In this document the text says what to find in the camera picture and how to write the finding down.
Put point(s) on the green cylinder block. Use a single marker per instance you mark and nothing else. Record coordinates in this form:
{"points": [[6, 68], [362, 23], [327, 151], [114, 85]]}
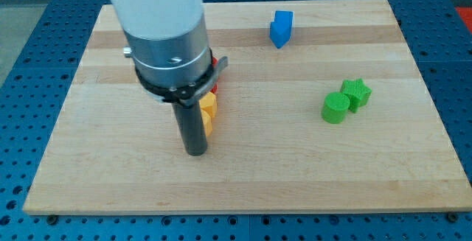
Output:
{"points": [[335, 107]]}

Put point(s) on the black rod clamp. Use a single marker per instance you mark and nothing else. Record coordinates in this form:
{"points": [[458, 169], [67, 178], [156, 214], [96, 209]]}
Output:
{"points": [[191, 88]]}

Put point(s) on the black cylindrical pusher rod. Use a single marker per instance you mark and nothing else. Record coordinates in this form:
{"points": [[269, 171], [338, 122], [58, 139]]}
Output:
{"points": [[191, 126]]}

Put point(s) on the yellow hexagon block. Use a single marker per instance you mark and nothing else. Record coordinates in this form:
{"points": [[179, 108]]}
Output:
{"points": [[208, 103]]}

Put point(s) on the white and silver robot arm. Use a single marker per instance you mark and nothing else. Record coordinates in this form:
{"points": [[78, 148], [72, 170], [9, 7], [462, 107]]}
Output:
{"points": [[168, 39]]}

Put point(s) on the green star block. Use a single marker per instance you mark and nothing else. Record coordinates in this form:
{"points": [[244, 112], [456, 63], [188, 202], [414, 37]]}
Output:
{"points": [[357, 92]]}

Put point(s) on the blue arrow block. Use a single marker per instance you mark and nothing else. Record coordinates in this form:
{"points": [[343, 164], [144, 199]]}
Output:
{"points": [[281, 28]]}

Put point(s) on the wooden board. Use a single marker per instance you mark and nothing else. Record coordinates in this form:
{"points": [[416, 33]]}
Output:
{"points": [[116, 151]]}

